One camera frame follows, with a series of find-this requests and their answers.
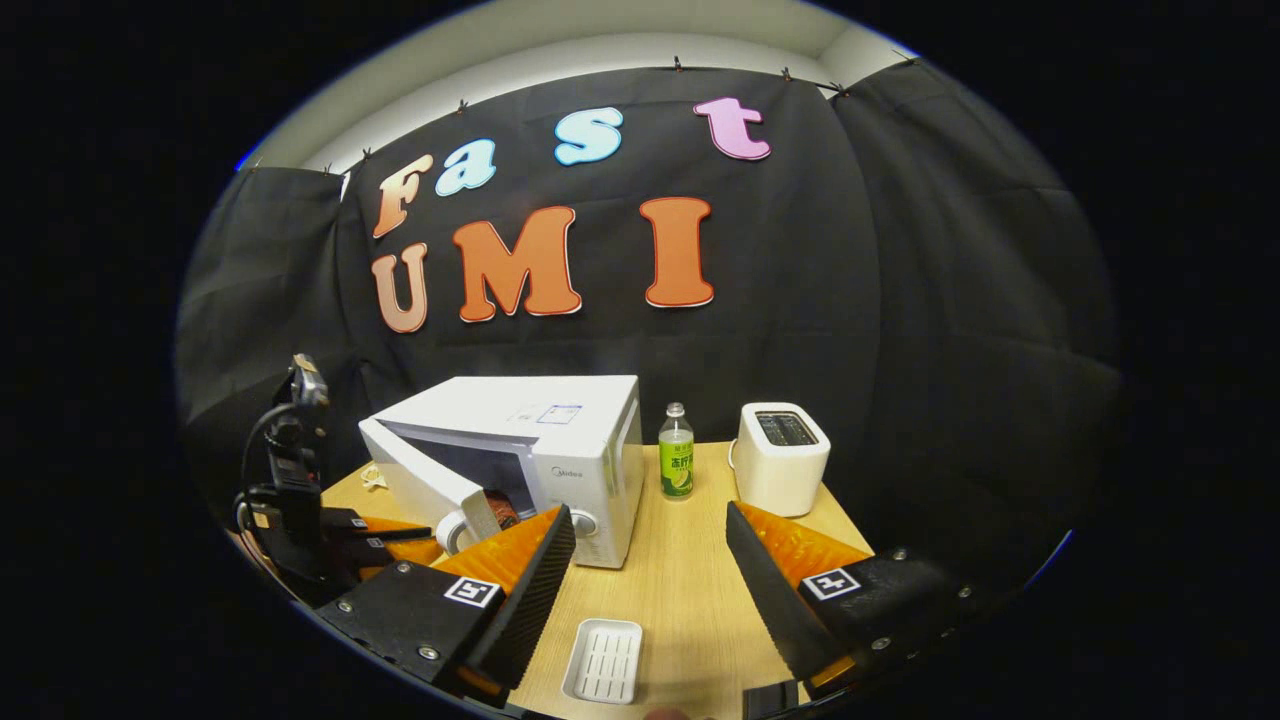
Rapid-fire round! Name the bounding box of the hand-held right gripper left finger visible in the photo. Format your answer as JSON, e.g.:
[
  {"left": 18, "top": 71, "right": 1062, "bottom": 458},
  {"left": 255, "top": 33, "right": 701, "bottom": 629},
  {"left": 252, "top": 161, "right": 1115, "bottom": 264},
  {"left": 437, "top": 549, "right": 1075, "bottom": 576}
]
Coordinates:
[{"left": 315, "top": 503, "right": 577, "bottom": 709}]

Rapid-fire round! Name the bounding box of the white toaster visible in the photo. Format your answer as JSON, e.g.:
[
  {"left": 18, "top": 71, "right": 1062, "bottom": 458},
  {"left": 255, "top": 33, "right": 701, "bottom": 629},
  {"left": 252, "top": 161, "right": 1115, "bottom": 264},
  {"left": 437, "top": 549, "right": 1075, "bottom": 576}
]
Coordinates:
[{"left": 733, "top": 402, "right": 832, "bottom": 519}]

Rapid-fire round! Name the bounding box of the white microwave oven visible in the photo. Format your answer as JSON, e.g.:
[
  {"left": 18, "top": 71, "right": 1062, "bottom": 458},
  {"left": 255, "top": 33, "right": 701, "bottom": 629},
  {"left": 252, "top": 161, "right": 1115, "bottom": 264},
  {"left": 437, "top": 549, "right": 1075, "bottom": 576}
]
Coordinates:
[{"left": 358, "top": 375, "right": 646, "bottom": 571}]

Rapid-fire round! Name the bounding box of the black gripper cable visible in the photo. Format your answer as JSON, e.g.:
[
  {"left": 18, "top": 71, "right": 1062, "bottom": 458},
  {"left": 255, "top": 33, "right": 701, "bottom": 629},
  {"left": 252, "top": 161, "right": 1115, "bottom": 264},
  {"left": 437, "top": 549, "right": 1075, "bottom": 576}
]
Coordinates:
[{"left": 236, "top": 400, "right": 296, "bottom": 531}]

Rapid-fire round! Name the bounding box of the white ribbed tray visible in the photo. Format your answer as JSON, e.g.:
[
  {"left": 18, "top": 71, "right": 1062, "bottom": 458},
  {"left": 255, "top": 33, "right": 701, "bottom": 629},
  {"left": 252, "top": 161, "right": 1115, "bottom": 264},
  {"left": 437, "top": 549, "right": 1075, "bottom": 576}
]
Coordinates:
[{"left": 561, "top": 618, "right": 644, "bottom": 706}]

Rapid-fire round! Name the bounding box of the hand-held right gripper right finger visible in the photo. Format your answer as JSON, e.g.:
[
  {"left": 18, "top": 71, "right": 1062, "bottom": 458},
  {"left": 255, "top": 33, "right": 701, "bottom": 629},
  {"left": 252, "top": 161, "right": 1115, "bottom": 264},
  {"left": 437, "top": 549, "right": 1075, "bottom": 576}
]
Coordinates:
[{"left": 725, "top": 500, "right": 1001, "bottom": 701}]

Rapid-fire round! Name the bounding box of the green label drink bottle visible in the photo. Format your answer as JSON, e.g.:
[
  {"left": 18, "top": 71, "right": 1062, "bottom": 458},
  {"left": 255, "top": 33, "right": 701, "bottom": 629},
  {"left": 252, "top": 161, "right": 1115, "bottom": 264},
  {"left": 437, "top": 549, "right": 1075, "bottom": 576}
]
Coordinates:
[{"left": 658, "top": 402, "right": 696, "bottom": 501}]

